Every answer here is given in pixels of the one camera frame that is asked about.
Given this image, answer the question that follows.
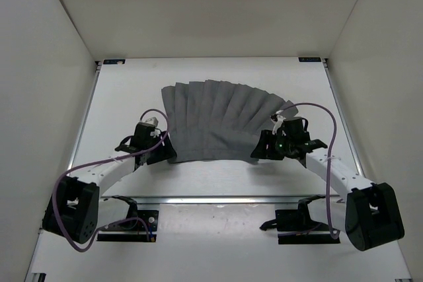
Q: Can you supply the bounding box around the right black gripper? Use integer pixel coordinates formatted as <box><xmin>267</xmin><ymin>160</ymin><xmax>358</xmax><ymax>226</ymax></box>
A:
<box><xmin>250</xmin><ymin>130</ymin><xmax>293</xmax><ymax>160</ymax></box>

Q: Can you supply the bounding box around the grey pleated skirt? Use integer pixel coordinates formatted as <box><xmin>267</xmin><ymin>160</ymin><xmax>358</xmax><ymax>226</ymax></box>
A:
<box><xmin>161</xmin><ymin>80</ymin><xmax>298</xmax><ymax>163</ymax></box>

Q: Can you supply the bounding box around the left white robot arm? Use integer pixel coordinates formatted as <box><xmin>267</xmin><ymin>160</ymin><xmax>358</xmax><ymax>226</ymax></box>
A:
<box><xmin>56</xmin><ymin>117</ymin><xmax>176</xmax><ymax>244</ymax></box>

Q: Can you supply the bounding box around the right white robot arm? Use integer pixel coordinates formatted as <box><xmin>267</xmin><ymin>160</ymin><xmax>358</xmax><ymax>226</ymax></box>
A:
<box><xmin>250</xmin><ymin>115</ymin><xmax>405</xmax><ymax>251</ymax></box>

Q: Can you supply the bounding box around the right blue corner label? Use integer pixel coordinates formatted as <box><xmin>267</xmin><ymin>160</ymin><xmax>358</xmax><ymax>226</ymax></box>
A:
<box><xmin>298</xmin><ymin>57</ymin><xmax>321</xmax><ymax>63</ymax></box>

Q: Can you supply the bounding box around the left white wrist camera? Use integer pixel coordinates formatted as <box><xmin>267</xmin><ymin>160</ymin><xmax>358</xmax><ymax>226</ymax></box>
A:
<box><xmin>144</xmin><ymin>117</ymin><xmax>159</xmax><ymax>128</ymax></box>

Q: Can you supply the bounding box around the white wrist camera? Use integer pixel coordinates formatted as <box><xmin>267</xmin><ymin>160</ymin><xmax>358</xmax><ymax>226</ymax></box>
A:
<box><xmin>144</xmin><ymin>117</ymin><xmax>159</xmax><ymax>128</ymax></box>
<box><xmin>270</xmin><ymin>110</ymin><xmax>285</xmax><ymax>135</ymax></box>

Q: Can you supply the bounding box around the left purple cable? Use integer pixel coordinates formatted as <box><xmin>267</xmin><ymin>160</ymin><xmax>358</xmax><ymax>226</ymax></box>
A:
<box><xmin>52</xmin><ymin>108</ymin><xmax>171</xmax><ymax>253</ymax></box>

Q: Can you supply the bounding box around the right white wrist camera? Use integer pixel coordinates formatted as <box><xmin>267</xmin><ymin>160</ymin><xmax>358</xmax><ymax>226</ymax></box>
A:
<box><xmin>270</xmin><ymin>110</ymin><xmax>285</xmax><ymax>135</ymax></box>

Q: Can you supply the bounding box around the aluminium front table rail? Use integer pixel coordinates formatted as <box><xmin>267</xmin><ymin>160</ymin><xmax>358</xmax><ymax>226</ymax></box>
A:
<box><xmin>98</xmin><ymin>194</ymin><xmax>344</xmax><ymax>205</ymax></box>

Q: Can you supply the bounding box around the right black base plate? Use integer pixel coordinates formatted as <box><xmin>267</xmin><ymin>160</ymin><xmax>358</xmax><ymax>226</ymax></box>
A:
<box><xmin>275</xmin><ymin>209</ymin><xmax>340</xmax><ymax>245</ymax></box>

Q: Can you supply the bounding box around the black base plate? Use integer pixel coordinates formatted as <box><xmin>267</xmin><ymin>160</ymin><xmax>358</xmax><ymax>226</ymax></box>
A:
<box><xmin>96</xmin><ymin>205</ymin><xmax>159</xmax><ymax>243</ymax></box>
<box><xmin>275</xmin><ymin>209</ymin><xmax>340</xmax><ymax>245</ymax></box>

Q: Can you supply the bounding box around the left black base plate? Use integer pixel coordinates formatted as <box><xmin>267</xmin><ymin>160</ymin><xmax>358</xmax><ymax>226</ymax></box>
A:
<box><xmin>96</xmin><ymin>205</ymin><xmax>159</xmax><ymax>243</ymax></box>

